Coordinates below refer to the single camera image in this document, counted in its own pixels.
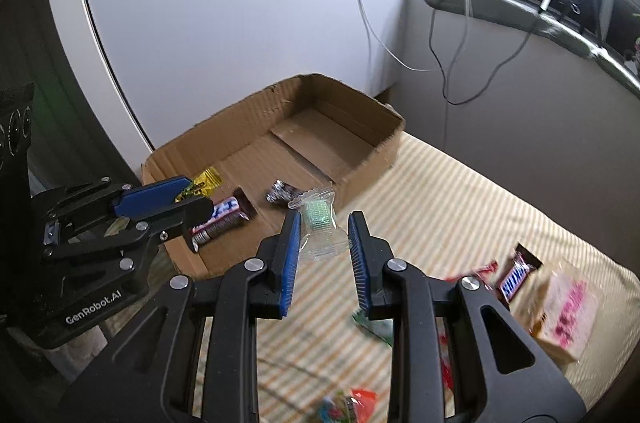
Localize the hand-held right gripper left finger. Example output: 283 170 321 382
60 209 303 423

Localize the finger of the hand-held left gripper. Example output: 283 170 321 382
32 175 194 230
42 195 214 275

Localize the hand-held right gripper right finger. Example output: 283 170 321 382
347 210 586 423

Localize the yellow candy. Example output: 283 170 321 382
175 168 222 202

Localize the clear green candy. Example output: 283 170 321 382
287 185 353 263

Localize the green snack packet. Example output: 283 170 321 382
350 309 396 349

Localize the cardboard box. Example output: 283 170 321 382
141 74 405 280

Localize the red chocolate cake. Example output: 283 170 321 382
440 262 501 299

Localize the bread packet with pink print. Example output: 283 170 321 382
515 255 603 364

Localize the brown chocolate bar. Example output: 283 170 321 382
191 187 258 254
495 243 545 311

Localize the dark silver wrapped candy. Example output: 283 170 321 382
265 179 301 206

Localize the striped beige bed sheet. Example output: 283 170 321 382
100 133 640 423

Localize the orange jelly cup colourful lid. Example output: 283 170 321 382
316 387 382 423

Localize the white curved panel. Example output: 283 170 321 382
42 0 416 184

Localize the black light stand base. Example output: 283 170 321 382
570 0 601 34

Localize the black cable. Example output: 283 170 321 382
429 3 551 148

